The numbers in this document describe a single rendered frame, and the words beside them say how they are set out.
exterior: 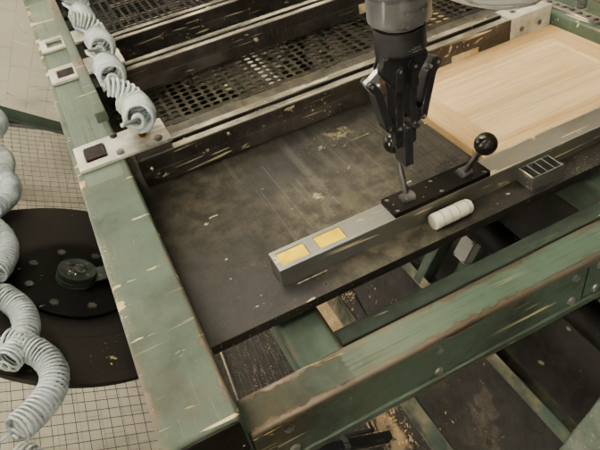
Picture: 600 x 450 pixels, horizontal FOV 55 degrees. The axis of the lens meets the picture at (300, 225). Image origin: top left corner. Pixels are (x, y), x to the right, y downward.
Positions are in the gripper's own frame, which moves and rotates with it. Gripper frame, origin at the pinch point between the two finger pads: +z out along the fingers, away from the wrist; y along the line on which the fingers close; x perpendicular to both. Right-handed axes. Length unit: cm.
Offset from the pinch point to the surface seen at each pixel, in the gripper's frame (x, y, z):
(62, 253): 84, -68, 56
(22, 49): 595, -88, 165
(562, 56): 26, 59, 15
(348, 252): -2.5, -13.3, 15.1
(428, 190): -0.4, 4.2, 11.5
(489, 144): -6.7, 11.6, 1.4
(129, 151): 39, -40, 6
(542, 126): 6.2, 35.9, 14.5
